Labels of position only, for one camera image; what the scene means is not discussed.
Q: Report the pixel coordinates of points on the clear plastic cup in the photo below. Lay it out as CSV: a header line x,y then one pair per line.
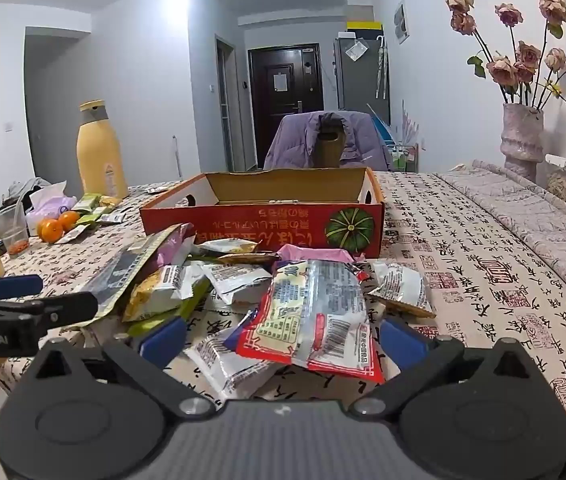
x,y
12,232

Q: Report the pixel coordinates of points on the orange cracker packet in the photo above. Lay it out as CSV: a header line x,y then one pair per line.
x,y
109,200

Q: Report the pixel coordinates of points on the white paper notice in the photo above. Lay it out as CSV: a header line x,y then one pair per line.
x,y
279,81

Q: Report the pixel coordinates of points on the grey interior door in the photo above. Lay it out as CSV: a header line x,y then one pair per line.
x,y
225,110

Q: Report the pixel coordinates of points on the white folded umbrella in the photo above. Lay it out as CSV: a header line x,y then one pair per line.
x,y
382,70

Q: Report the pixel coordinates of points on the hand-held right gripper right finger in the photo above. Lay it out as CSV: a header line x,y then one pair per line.
x,y
403,337

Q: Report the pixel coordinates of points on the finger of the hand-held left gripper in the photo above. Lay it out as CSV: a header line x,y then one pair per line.
x,y
13,286
63,306

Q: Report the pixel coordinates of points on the orange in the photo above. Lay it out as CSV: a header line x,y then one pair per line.
x,y
69,220
50,231

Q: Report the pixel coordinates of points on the dark front door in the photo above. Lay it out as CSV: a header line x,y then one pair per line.
x,y
283,125

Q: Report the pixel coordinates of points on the pile of assorted snack packets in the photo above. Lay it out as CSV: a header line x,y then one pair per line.
x,y
308,310

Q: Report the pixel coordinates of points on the white plastic bag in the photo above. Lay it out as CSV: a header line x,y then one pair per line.
x,y
50,205

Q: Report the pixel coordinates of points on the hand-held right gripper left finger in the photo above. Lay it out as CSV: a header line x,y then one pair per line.
x,y
163,336

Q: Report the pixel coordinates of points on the pink quilted cloth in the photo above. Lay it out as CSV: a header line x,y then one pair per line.
x,y
523,210

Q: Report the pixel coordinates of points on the grey cloth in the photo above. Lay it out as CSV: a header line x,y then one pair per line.
x,y
25,187

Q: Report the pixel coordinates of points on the brown wooden chair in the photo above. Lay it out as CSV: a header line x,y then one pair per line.
x,y
328,152

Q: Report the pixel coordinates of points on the pink ceramic vase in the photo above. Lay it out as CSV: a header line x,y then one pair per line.
x,y
522,135

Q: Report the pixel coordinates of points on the glass jar white lid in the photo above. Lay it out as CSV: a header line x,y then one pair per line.
x,y
562,182

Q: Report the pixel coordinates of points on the wall picture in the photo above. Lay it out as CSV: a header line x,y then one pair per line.
x,y
401,21

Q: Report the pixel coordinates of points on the green snack packet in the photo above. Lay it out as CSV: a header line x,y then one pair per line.
x,y
85,203
90,217

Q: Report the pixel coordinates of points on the small white snack packet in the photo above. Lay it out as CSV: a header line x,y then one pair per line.
x,y
112,218
70,234

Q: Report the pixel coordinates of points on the yellow thermos bottle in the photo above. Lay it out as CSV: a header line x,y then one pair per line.
x,y
100,160

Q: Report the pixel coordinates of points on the clear plastic bag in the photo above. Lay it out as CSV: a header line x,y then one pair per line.
x,y
355,50

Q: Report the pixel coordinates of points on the purple jacket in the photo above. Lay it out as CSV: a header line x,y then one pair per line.
x,y
293,145

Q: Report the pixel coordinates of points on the dried pink roses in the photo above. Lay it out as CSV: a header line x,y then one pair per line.
x,y
505,67

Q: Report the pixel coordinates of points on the yellow black box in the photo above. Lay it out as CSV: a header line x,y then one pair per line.
x,y
365,26

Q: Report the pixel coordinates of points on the grey refrigerator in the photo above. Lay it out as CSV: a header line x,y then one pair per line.
x,y
358,85

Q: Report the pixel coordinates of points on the red cardboard box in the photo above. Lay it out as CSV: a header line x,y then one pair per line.
x,y
263,225

